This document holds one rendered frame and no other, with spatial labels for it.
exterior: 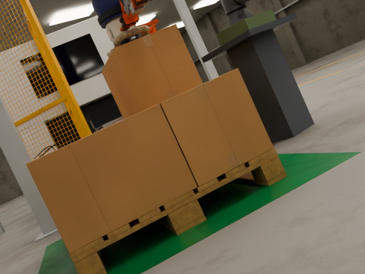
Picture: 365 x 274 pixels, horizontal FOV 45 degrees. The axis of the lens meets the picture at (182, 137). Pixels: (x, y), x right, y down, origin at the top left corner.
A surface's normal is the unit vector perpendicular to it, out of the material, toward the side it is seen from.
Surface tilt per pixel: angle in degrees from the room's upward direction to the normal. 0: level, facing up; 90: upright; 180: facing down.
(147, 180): 90
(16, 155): 90
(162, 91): 90
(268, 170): 90
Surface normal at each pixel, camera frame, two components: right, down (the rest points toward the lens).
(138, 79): 0.29, -0.07
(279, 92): 0.55, -0.20
